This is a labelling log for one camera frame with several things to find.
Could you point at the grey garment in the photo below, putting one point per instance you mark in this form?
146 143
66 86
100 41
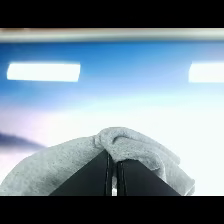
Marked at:
50 166

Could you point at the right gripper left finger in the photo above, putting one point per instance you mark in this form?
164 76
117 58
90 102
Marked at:
91 178

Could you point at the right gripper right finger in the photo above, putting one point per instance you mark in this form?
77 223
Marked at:
140 181

